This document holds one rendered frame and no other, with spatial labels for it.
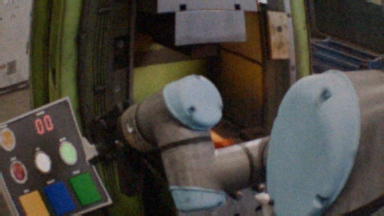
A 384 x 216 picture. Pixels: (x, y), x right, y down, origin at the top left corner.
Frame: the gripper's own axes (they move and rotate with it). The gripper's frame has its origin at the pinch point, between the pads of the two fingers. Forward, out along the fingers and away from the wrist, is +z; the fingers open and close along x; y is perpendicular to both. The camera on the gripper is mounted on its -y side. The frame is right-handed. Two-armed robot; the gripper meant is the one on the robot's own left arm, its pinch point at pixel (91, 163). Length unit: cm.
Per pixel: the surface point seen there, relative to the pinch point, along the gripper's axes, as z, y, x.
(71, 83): 22.6, 23.0, -17.2
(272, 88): 4, 0, -76
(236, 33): -9, 17, -51
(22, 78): 483, 168, -213
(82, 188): 9.5, -4.7, 0.9
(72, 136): 10.3, 7.7, -3.7
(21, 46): 456, 215, -211
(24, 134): 10.3, 12.5, 13.1
